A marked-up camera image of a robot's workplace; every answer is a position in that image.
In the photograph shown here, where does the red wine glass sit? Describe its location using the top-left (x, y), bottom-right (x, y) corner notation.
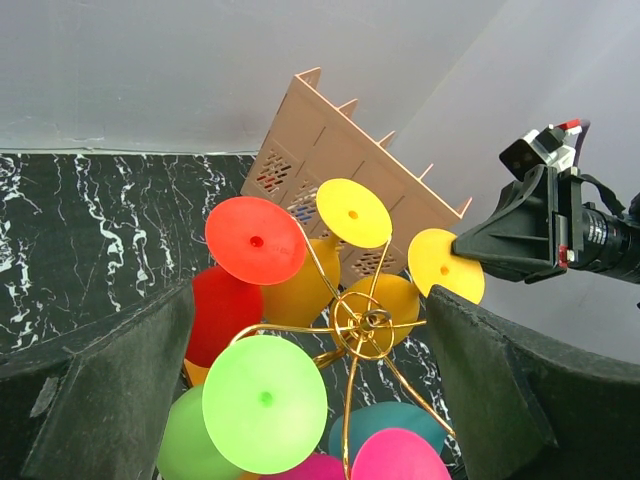
top-left (186, 196), bottom-right (306, 368)

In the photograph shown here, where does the yellow-base orange wine glass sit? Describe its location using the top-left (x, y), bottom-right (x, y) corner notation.
top-left (262, 178), bottom-right (392, 327)

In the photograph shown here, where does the blue wine glass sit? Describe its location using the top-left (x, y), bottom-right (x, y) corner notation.
top-left (348, 401), bottom-right (448, 462)

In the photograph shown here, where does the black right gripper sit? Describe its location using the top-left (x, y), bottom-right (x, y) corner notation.
top-left (451, 165), bottom-right (639, 284)

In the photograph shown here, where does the pink plastic file organizer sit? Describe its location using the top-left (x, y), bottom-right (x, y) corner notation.
top-left (241, 68), bottom-right (470, 286)

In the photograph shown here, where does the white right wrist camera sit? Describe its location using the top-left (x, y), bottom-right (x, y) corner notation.
top-left (499, 118), bottom-right (591, 182)

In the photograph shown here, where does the gold wire glass rack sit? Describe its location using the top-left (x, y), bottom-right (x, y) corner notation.
top-left (230, 243), bottom-right (456, 479)

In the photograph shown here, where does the magenta wine glass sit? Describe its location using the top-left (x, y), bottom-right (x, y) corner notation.
top-left (261, 428), bottom-right (451, 480)

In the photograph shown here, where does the green wine glass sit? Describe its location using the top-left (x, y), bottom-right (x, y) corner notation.
top-left (157, 335), bottom-right (328, 479)

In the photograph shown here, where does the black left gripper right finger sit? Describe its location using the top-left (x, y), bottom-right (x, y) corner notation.
top-left (426, 286), bottom-right (639, 479)

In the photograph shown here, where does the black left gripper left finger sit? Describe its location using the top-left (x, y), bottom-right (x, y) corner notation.
top-left (1, 282), bottom-right (194, 479)

